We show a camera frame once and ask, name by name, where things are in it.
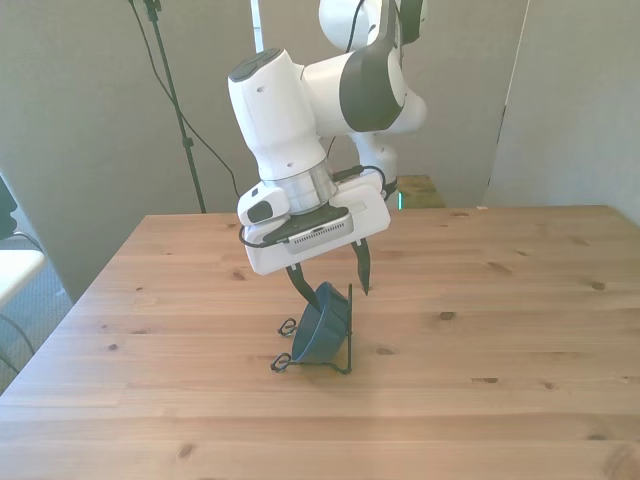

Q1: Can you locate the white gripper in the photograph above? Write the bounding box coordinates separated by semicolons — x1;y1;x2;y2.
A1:
244;171;392;311

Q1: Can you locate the blue bowl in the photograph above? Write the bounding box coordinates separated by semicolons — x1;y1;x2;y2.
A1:
291;281;350;365

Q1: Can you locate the black tripod pole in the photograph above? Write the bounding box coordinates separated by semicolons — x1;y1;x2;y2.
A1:
127;0;209;215

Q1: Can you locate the white side table top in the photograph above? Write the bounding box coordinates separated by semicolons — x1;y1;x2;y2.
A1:
0;248;46;307

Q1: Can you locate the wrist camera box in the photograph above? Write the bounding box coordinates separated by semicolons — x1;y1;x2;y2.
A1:
263;205;356;257

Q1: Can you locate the black wire bowl rack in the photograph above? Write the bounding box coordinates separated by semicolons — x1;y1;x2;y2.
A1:
269;283;356;376

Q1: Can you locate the black tripod camera cable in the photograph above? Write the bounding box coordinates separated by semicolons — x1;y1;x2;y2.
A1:
128;0;241;201

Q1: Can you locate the white slotted upright post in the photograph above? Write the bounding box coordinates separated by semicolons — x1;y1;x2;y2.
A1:
249;0;267;54

